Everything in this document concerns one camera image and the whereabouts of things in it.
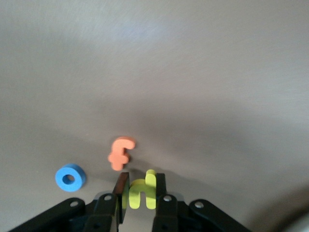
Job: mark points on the brown table cover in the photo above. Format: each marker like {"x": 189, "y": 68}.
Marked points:
{"x": 154, "y": 72}

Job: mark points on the blue foam letter o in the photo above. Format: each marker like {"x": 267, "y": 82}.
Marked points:
{"x": 60, "y": 178}

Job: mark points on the orange foam letter f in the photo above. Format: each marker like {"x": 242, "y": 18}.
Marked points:
{"x": 119, "y": 154}

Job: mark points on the yellow foam letter h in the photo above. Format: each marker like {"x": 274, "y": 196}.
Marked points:
{"x": 140, "y": 193}

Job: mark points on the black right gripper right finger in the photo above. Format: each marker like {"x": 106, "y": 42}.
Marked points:
{"x": 166, "y": 212}

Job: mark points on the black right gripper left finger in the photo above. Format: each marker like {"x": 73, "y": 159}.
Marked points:
{"x": 106, "y": 212}

